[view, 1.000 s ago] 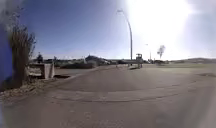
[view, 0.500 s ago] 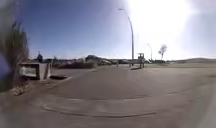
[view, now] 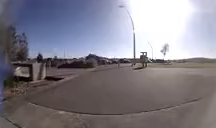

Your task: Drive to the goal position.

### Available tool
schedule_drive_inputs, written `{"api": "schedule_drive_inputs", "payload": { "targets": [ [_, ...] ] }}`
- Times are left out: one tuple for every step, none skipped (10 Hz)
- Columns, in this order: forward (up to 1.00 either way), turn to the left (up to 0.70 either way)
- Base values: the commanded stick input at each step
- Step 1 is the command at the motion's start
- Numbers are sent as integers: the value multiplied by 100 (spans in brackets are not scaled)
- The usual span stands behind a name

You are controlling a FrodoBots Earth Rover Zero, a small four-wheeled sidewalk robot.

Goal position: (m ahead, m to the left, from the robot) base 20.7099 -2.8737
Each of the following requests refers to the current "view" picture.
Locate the row of parked cars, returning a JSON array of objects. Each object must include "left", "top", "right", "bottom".
[{"left": 95, "top": 57, "right": 132, "bottom": 66}]

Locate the dark bush mound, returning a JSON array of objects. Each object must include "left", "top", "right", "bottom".
[{"left": 57, "top": 53, "right": 99, "bottom": 70}]

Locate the grey asphalt path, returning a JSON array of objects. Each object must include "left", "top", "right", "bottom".
[{"left": 2, "top": 63, "right": 216, "bottom": 128}]

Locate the sign board on posts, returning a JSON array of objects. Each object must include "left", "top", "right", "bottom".
[{"left": 139, "top": 51, "right": 149, "bottom": 69}]

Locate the small curved street lamp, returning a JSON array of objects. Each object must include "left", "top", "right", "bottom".
[{"left": 147, "top": 41, "right": 155, "bottom": 62}]

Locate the lone leafy tree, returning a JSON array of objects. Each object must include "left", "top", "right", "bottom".
[{"left": 159, "top": 42, "right": 171, "bottom": 62}]

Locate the group of trees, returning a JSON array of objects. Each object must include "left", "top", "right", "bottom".
[{"left": 5, "top": 25, "right": 30, "bottom": 63}]

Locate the distant hill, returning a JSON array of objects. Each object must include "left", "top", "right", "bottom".
[{"left": 182, "top": 56, "right": 216, "bottom": 63}]

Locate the concrete wall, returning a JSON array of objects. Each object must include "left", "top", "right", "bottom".
[{"left": 11, "top": 61, "right": 48, "bottom": 82}]

